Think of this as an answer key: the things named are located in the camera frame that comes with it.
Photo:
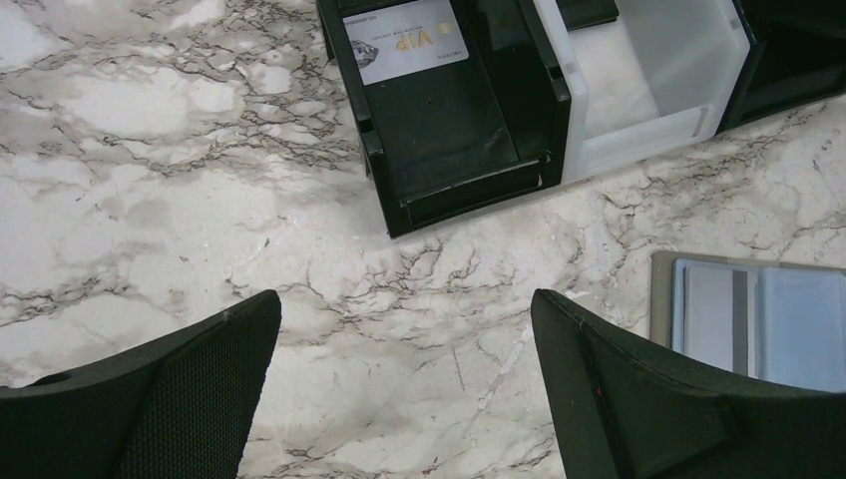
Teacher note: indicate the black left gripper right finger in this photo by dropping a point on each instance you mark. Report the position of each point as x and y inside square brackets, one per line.
[626, 407]

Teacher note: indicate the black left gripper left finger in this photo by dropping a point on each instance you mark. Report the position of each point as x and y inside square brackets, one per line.
[180, 406]

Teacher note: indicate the silver card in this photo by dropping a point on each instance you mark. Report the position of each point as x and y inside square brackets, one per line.
[719, 317]

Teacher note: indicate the grey card holder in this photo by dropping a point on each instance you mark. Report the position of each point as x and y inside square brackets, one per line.
[800, 325]

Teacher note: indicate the black card in white bin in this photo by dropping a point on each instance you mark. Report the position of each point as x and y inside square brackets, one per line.
[580, 14]

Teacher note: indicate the black left bin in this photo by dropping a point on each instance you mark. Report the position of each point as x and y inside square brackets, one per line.
[453, 139]

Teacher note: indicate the black bin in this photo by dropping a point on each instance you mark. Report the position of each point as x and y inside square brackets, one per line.
[796, 57]
[453, 139]

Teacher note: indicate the white middle bin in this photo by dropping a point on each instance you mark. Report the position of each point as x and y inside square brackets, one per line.
[656, 77]

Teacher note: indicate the black right bin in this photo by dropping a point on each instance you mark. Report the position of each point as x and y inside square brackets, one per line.
[796, 57]

